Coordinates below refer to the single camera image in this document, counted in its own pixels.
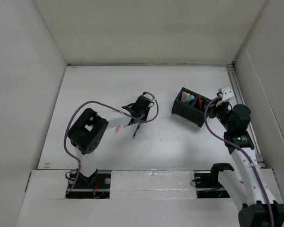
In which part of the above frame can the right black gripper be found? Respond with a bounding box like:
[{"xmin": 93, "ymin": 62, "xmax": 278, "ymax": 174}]
[{"xmin": 204, "ymin": 97, "xmax": 234, "ymax": 131}]

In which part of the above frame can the blue pen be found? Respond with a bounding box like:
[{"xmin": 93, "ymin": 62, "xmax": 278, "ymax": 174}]
[{"xmin": 132, "ymin": 122, "xmax": 141, "ymax": 139}]

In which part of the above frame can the red gel pen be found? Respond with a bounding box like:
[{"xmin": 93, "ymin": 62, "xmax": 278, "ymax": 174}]
[{"xmin": 198, "ymin": 95, "xmax": 202, "ymax": 110}]

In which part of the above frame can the black two-compartment organizer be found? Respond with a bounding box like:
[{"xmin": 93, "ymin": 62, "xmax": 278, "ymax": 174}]
[{"xmin": 171, "ymin": 87, "xmax": 210, "ymax": 128}]

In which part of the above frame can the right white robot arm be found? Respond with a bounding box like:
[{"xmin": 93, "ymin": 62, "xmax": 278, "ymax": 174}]
[{"xmin": 204, "ymin": 96, "xmax": 284, "ymax": 227}]

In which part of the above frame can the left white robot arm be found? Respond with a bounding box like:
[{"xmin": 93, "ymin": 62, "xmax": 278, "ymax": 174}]
[{"xmin": 63, "ymin": 92, "xmax": 158, "ymax": 188}]

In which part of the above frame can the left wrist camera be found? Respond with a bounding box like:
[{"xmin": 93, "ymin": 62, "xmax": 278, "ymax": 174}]
[{"xmin": 142, "ymin": 92, "xmax": 155, "ymax": 102}]

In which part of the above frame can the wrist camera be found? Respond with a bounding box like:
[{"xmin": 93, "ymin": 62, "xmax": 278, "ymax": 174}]
[
  {"xmin": 216, "ymin": 86, "xmax": 235, "ymax": 106},
  {"xmin": 142, "ymin": 92, "xmax": 155, "ymax": 102}
]

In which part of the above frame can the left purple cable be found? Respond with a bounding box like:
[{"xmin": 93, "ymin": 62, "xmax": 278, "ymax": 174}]
[{"xmin": 63, "ymin": 91, "xmax": 160, "ymax": 197}]

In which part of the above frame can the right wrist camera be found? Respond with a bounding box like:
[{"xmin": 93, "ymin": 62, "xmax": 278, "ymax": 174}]
[{"xmin": 216, "ymin": 86, "xmax": 235, "ymax": 106}]

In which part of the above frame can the aluminium rail right side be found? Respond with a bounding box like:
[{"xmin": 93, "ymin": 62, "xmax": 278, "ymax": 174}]
[{"xmin": 227, "ymin": 65, "xmax": 266, "ymax": 168}]

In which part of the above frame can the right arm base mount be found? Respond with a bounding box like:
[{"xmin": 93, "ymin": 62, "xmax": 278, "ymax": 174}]
[{"xmin": 191, "ymin": 171, "xmax": 230, "ymax": 199}]

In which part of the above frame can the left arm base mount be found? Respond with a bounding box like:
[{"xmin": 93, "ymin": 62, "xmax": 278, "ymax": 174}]
[{"xmin": 65, "ymin": 171, "xmax": 111, "ymax": 199}]

